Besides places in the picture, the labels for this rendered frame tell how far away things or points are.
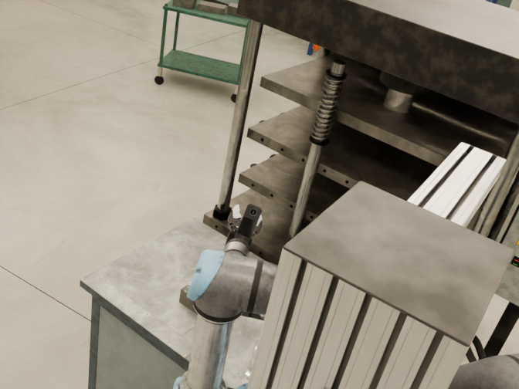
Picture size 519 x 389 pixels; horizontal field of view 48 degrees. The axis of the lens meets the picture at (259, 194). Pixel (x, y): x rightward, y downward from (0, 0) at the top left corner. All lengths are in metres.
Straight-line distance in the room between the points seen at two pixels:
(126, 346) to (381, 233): 1.89
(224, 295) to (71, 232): 2.92
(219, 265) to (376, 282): 0.57
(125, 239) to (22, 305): 0.85
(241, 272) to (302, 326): 0.47
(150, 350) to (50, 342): 1.01
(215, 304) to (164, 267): 1.34
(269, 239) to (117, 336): 0.86
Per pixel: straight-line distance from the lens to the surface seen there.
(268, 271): 1.26
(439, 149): 2.43
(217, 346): 1.39
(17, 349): 3.38
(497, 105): 2.14
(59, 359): 3.31
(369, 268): 0.76
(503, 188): 2.25
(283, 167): 3.03
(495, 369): 1.29
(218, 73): 6.36
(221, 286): 1.25
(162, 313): 2.40
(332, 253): 0.76
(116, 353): 2.70
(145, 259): 2.64
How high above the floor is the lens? 2.46
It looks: 31 degrees down
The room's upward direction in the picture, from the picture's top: 12 degrees clockwise
